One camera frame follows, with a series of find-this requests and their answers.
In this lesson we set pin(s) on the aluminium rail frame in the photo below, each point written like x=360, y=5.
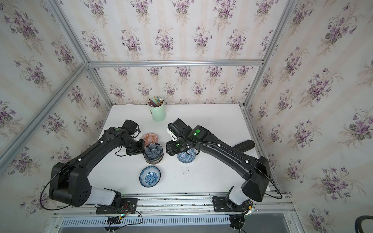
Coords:
x=144, y=211

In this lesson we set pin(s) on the green triangle patterned bowl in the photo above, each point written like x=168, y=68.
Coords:
x=153, y=161

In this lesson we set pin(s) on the black petal patterned bowl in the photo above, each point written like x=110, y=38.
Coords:
x=153, y=151

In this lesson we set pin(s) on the blue floral bowl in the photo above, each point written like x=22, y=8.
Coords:
x=150, y=176

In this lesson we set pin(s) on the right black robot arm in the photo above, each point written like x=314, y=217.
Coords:
x=254, y=171

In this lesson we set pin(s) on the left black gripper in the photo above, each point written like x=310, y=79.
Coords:
x=141, y=150

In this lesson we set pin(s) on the light green cup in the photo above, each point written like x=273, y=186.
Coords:
x=158, y=113

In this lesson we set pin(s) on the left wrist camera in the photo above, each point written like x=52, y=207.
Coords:
x=131, y=128

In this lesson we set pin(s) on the orange patterned bowl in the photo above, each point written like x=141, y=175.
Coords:
x=150, y=138

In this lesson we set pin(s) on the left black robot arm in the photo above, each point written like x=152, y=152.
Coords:
x=69, y=182

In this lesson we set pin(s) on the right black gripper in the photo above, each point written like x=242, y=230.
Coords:
x=170, y=149

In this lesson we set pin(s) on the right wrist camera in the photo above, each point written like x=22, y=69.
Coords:
x=178, y=129

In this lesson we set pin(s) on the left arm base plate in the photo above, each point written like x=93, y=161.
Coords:
x=124, y=206

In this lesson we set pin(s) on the colourful straws bundle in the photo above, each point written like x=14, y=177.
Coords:
x=155, y=102

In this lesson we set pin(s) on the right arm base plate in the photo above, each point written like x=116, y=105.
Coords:
x=230, y=204

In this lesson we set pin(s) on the black chair edge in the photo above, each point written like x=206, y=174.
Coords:
x=364, y=224

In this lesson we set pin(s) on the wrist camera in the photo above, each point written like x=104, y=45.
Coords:
x=178, y=129
x=131, y=128

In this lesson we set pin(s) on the black cylindrical handle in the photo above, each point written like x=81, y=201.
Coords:
x=245, y=146

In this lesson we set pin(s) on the blue damask patterned bowl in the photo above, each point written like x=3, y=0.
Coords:
x=187, y=157

